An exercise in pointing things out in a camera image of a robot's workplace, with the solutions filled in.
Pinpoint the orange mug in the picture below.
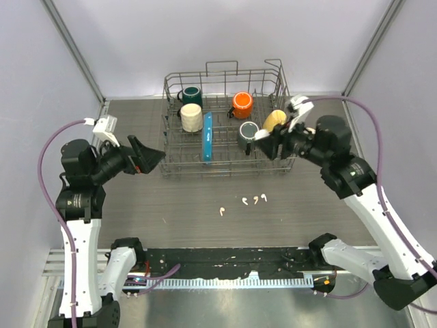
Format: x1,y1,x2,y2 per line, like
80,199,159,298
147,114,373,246
227,92,253,120

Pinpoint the dark green mug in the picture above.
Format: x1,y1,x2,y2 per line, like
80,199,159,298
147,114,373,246
177,86,203,107

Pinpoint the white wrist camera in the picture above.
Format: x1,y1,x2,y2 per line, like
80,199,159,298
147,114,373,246
84,115,120,148
285,94,314,133

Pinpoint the white earbud charging case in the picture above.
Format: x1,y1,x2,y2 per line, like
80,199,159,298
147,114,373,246
254,129,270,141

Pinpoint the grey wire dish rack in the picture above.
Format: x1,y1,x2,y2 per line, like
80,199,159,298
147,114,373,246
160,59,295,177

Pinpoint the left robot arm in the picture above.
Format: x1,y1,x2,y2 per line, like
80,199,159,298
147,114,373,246
48,135,165,327

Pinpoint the yellow mug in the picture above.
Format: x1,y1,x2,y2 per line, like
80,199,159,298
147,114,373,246
262,109,287,133

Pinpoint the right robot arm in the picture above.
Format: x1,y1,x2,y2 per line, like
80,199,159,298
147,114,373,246
255,115,436,310

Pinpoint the cream textured mug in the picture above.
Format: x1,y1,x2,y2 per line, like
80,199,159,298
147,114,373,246
180,103,203,133

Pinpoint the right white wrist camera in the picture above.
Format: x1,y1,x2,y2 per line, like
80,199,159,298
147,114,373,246
285,94,314,133

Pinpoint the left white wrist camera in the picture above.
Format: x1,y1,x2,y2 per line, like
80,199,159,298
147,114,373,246
84,115,120,148

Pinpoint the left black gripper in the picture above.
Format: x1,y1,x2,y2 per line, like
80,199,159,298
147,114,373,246
89,134,165,183

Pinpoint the blue plate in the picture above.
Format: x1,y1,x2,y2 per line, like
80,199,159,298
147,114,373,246
202,112,213,163

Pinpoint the white slotted cable duct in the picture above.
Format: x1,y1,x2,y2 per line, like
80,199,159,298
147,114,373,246
154,272,313,290

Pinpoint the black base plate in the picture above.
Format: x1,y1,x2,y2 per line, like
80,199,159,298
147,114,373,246
145,247,336,280

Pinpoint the grey mug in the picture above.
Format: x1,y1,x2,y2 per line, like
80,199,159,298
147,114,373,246
237,121,259,156

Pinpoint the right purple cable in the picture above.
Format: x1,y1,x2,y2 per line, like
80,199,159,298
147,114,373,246
307,95,437,315

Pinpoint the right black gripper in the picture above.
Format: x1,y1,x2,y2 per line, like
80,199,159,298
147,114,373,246
255,115,330,167

